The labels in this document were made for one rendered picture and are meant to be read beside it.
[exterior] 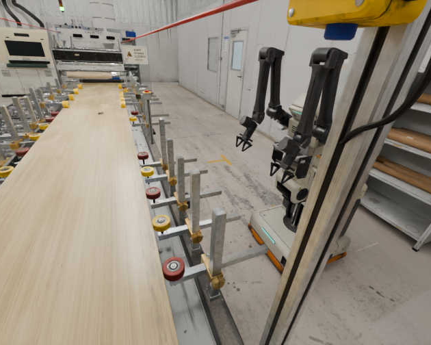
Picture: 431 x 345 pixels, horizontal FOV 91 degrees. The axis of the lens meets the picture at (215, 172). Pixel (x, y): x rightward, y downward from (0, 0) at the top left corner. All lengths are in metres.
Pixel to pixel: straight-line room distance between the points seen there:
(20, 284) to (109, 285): 0.28
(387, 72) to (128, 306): 0.79
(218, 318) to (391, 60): 0.92
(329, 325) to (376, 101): 1.79
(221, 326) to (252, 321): 0.83
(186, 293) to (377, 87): 1.04
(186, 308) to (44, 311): 0.51
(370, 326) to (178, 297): 1.42
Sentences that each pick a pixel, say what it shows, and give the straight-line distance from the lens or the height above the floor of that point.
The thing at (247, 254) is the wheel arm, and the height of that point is 0.85.
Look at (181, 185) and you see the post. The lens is 1.16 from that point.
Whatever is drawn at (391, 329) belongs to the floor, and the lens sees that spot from 2.16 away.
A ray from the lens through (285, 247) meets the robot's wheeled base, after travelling 1.84.
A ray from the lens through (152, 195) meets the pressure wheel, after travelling 1.18.
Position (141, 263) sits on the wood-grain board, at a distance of 0.88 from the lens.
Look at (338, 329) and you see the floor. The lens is 1.96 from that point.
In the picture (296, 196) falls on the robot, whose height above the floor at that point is 0.72.
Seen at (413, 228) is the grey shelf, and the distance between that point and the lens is 2.99.
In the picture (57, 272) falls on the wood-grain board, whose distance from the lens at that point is 0.97.
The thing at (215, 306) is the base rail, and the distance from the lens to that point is 1.00.
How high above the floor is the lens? 1.58
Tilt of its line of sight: 30 degrees down
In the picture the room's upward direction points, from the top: 3 degrees clockwise
